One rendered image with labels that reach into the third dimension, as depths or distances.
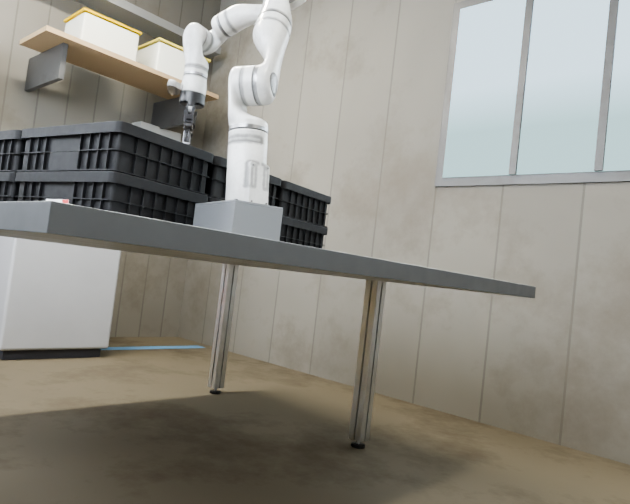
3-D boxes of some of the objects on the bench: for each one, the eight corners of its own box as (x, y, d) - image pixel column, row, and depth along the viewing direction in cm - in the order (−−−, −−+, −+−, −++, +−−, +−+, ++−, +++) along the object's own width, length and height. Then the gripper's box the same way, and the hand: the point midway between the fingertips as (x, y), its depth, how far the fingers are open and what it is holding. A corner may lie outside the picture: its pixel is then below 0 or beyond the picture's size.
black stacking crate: (205, 242, 140) (211, 196, 141) (106, 226, 115) (114, 170, 116) (108, 234, 162) (113, 194, 163) (6, 218, 137) (13, 171, 137)
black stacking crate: (107, 234, 162) (113, 194, 163) (6, 218, 137) (13, 171, 137) (33, 227, 184) (38, 192, 184) (-67, 213, 159) (-61, 172, 159)
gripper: (206, 86, 156) (199, 142, 155) (205, 102, 171) (198, 153, 170) (179, 81, 155) (172, 138, 154) (181, 97, 169) (174, 149, 168)
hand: (186, 141), depth 162 cm, fingers open, 5 cm apart
